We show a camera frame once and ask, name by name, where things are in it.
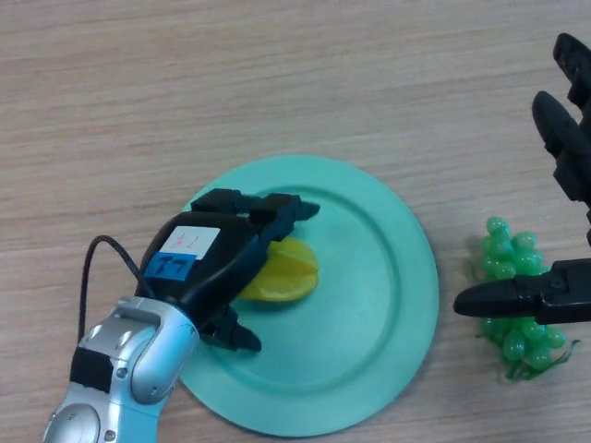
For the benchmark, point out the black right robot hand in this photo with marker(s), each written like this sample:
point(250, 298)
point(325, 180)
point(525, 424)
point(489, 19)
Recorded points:
point(579, 175)

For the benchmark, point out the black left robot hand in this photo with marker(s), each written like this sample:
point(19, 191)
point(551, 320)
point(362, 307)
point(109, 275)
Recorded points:
point(217, 258)

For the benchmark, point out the yellow starfruit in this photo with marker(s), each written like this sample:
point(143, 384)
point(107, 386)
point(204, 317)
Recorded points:
point(291, 272)

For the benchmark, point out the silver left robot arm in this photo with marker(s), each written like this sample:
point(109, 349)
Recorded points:
point(138, 350)

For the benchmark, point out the green round plate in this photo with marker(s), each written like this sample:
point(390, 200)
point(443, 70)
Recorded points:
point(365, 300)

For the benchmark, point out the green grape bunch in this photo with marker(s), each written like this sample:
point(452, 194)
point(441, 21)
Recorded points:
point(515, 343)

